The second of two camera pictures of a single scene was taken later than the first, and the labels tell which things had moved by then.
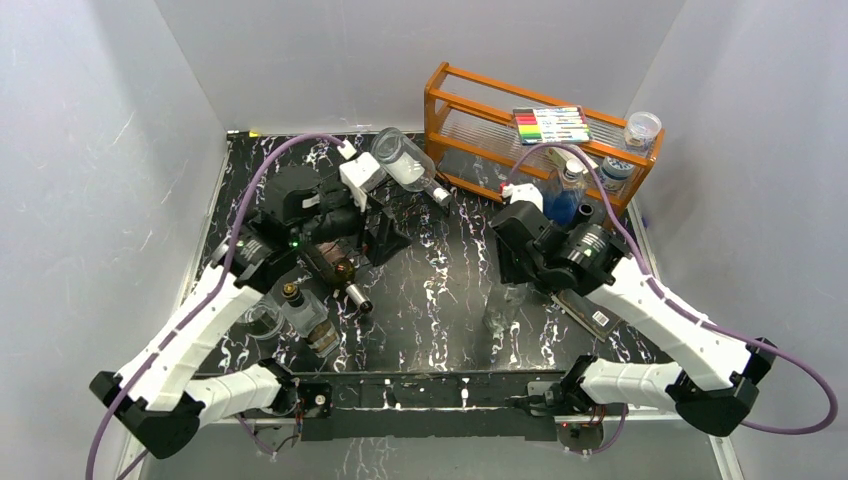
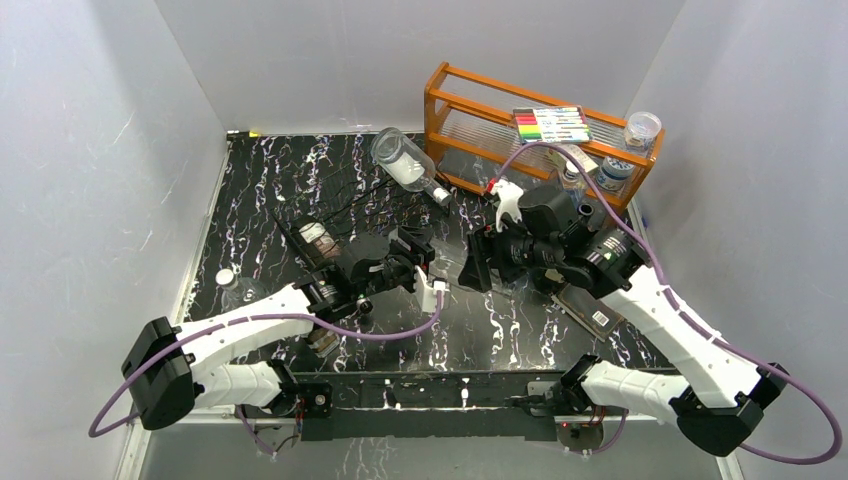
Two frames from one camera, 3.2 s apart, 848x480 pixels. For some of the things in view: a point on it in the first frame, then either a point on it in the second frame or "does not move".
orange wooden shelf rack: [484, 136] does not move
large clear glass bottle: [408, 165] does not move
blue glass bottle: [562, 201] does not move
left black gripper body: [337, 219] -> [400, 262]
